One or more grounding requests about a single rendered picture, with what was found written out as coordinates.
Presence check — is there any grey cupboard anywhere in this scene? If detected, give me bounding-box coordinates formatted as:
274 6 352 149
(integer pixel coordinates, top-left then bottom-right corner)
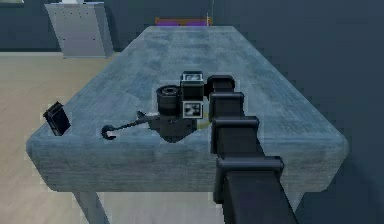
44 1 115 60

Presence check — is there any orange and purple chair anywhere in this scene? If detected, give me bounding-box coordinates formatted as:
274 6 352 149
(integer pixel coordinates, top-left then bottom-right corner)
154 13 213 28

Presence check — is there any blue-grey table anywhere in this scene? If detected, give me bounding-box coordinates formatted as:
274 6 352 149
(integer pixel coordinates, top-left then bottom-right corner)
25 25 350 224

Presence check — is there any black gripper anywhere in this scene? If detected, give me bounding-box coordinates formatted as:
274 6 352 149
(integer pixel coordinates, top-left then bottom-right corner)
101 85 198 144

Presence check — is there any small black box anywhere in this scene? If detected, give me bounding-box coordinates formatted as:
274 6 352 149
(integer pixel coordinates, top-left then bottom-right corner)
42 101 72 137

